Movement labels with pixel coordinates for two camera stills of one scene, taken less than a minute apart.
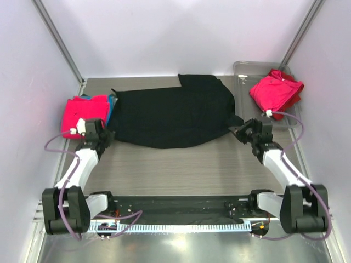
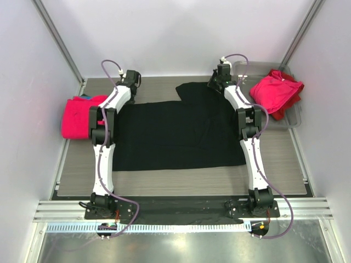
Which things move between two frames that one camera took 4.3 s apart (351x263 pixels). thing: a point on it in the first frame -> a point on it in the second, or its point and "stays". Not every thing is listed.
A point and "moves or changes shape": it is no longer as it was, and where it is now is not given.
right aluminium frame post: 303,29 stays
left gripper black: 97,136 -> 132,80
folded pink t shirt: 94,108 stays
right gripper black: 241,129 -> 210,84
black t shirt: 198,111 moves or changes shape
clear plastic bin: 245,73 stays
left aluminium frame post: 51,28 stays
